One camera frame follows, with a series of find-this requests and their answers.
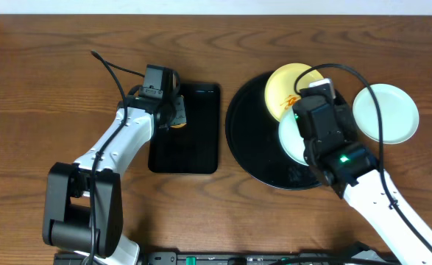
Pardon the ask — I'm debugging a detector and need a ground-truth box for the green yellow sponge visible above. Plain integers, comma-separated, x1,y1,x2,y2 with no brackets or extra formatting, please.
171,123,186,129

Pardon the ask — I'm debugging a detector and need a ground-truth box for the yellow plate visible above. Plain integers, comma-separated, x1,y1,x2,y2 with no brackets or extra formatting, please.
264,63,310,121

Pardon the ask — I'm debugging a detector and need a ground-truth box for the pale green plate front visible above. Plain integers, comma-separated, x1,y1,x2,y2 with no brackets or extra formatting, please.
353,84,419,144

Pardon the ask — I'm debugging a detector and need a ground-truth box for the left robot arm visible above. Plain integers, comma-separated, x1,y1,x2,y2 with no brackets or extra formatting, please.
42,87,183,264

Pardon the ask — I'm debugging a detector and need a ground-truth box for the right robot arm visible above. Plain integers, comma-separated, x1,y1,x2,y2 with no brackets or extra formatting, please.
292,94,432,264

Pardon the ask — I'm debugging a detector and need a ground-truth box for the black rectangular tray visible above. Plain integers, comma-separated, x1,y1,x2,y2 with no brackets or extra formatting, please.
148,83,221,174

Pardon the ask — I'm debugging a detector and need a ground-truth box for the black round tray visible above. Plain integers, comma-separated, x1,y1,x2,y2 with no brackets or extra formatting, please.
225,71,321,191

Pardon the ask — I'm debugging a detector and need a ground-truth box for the right black cable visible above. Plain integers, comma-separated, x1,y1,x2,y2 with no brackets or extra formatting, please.
294,63,432,265

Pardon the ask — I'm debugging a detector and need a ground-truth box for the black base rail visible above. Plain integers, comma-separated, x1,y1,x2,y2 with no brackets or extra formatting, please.
52,250,386,265

